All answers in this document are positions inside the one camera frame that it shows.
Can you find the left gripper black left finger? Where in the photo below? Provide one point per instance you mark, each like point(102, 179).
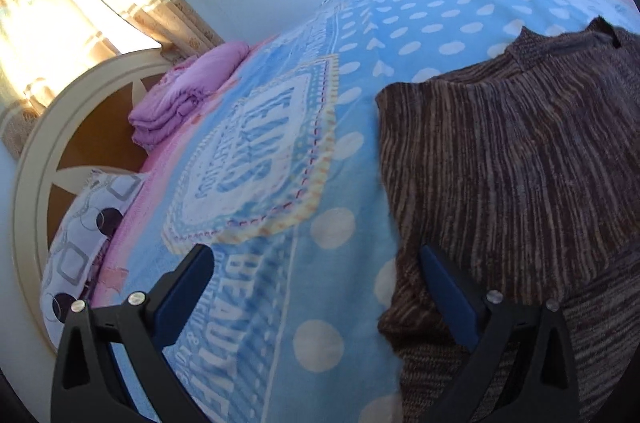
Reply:
point(87, 383)

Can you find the brown striped knit sweater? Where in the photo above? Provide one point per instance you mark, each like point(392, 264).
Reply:
point(524, 169)

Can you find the cream wooden headboard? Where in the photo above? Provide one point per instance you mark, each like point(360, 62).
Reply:
point(85, 127)

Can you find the orange window curtain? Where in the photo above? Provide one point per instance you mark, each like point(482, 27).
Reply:
point(46, 44)

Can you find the patterned white pillow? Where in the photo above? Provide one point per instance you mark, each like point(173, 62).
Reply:
point(81, 242)

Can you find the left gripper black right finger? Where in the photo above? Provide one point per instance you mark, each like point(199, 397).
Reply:
point(542, 382)

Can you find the folded pink quilt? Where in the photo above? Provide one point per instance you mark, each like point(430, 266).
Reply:
point(181, 91)

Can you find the blue polka-dot bed blanket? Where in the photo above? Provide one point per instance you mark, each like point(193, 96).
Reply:
point(279, 177)

